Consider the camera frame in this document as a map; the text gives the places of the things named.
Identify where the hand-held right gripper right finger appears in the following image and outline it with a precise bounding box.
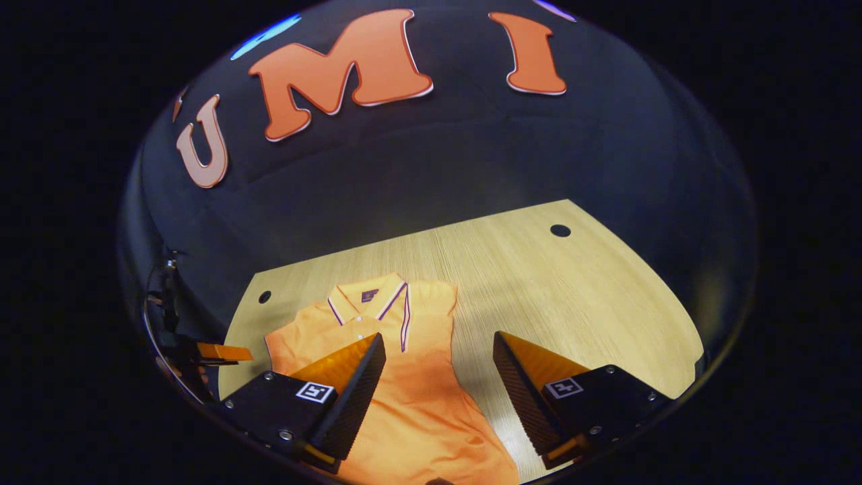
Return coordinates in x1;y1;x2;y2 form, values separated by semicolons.
492;330;674;471

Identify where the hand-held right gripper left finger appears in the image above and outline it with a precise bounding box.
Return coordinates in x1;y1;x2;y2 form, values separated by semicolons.
215;332;387;474

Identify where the orange collared T-shirt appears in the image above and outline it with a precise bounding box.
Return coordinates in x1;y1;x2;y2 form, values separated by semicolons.
264;272;521;485

